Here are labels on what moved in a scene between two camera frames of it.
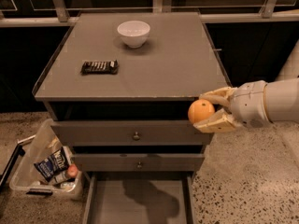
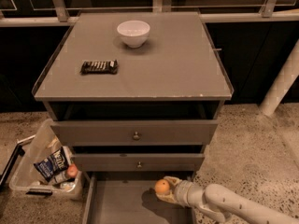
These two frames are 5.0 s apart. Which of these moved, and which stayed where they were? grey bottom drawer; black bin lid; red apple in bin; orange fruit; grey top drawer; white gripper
Moved: white gripper; orange fruit
Stayed: grey bottom drawer; black bin lid; grey top drawer; red apple in bin
